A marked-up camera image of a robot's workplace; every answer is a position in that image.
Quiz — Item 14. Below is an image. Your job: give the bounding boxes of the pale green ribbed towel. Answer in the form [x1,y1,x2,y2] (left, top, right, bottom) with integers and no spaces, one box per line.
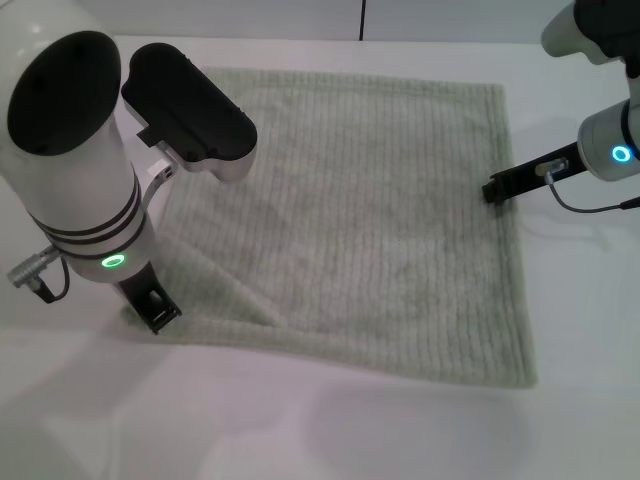
[119,67,540,391]

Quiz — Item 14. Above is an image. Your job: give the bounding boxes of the silver connector with black cable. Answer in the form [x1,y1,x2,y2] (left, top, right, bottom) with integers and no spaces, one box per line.
[6,243,71,305]

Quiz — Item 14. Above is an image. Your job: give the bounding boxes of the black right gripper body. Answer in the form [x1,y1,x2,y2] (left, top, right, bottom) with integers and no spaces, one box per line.
[491,141,582,201]

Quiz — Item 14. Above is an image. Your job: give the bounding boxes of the thin grey right gripper cable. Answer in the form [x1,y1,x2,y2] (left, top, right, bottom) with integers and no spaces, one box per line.
[547,169,640,214]

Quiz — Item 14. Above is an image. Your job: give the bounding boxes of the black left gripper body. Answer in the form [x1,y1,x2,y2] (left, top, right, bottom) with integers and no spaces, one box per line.
[115,263,180,321]

